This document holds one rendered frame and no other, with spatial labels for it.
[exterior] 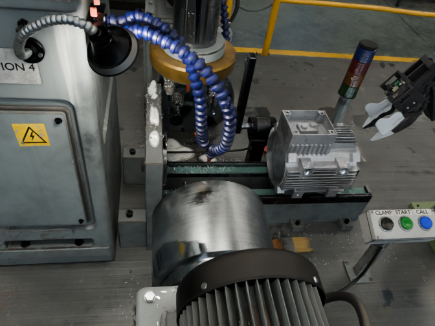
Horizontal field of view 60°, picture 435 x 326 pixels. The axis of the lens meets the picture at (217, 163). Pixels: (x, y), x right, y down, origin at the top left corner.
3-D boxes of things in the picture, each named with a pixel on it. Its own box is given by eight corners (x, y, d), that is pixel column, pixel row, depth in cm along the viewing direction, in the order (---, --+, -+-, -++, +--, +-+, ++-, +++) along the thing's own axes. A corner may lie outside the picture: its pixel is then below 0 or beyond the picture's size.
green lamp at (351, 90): (342, 98, 127) (346, 87, 123) (336, 88, 131) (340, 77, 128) (358, 99, 128) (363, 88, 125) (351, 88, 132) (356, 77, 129)
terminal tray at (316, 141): (285, 156, 96) (292, 135, 91) (275, 129, 103) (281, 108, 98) (329, 156, 98) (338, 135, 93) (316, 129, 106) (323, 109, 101)
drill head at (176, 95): (151, 151, 114) (151, 81, 96) (151, 76, 142) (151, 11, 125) (232, 151, 118) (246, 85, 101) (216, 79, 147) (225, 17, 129)
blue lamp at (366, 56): (357, 63, 117) (362, 50, 114) (350, 53, 121) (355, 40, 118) (375, 64, 118) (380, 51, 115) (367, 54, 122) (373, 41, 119)
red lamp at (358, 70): (351, 75, 120) (357, 63, 117) (345, 65, 124) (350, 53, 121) (369, 76, 121) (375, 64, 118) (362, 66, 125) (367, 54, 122)
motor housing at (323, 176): (276, 206, 104) (294, 158, 91) (261, 158, 117) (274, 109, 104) (342, 204, 108) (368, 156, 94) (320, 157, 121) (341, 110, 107)
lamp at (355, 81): (346, 87, 123) (351, 75, 120) (340, 77, 128) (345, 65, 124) (363, 88, 125) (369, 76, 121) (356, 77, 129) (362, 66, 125)
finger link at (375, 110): (349, 112, 94) (382, 90, 88) (363, 121, 97) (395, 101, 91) (352, 121, 92) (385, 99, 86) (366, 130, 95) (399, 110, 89)
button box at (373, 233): (364, 244, 88) (376, 240, 83) (357, 215, 91) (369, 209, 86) (428, 242, 91) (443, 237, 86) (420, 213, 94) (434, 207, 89)
